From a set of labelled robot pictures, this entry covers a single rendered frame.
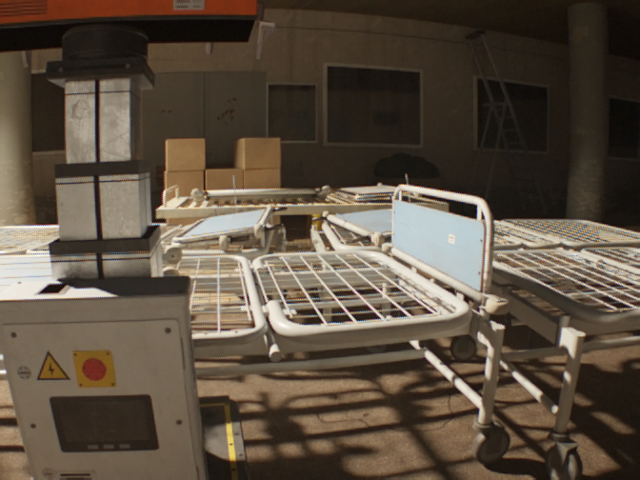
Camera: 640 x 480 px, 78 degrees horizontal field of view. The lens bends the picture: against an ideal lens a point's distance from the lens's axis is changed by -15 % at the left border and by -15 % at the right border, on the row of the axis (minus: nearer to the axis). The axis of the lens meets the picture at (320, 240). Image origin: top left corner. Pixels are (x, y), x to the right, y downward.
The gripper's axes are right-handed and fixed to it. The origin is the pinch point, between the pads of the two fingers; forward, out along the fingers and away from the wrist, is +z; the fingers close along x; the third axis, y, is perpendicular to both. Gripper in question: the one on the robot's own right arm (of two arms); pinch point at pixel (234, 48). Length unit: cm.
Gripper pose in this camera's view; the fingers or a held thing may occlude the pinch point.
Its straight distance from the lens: 129.0
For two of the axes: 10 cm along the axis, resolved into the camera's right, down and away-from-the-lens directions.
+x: 9.9, 1.1, 1.1
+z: -1.6, 8.3, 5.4
